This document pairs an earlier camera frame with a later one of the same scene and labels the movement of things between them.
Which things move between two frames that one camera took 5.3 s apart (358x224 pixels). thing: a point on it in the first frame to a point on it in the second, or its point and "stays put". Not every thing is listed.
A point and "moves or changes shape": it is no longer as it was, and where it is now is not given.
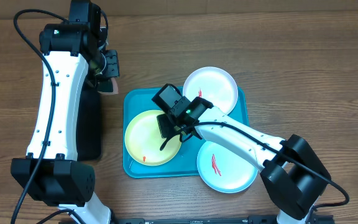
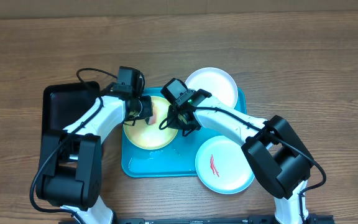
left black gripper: x=113 y=60 to x=147 y=112
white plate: x=213 y=84 stays put
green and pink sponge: x=108 y=86 to x=152 y=120
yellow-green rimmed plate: x=143 y=140 moves or changes shape
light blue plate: x=223 y=170 stays put
